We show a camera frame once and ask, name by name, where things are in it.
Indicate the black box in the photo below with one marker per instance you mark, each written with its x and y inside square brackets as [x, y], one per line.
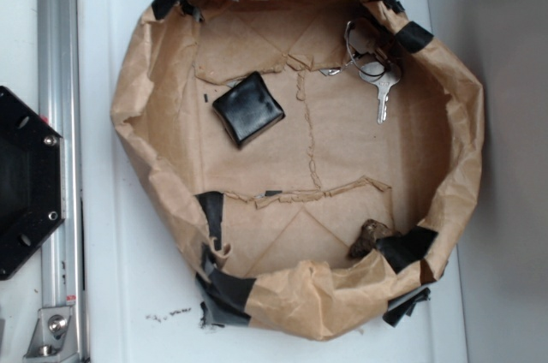
[248, 109]

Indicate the brown paper bag bin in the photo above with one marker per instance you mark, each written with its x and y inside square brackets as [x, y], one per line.
[267, 227]

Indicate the brown rock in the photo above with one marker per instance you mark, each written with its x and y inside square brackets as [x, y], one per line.
[371, 231]

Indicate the silver key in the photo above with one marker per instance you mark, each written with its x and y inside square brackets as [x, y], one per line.
[384, 78]

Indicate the aluminium extrusion rail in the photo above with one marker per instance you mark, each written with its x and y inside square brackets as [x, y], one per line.
[62, 254]

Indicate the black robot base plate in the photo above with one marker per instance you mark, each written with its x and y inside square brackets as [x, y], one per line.
[31, 182]

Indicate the metal corner bracket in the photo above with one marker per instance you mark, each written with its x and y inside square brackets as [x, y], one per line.
[54, 338]

